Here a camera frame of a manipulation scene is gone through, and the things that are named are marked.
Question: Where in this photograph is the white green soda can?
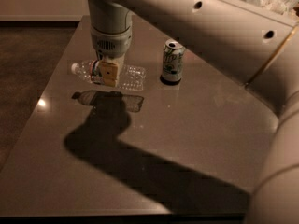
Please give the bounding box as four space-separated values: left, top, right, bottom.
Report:
161 39 186 84

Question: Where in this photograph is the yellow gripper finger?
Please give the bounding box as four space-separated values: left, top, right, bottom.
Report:
98 61 119 87

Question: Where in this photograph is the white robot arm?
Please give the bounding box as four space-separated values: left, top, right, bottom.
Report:
88 0 299 224

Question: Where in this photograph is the clear plastic water bottle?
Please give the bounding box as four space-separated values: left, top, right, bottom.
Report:
71 60 146 91

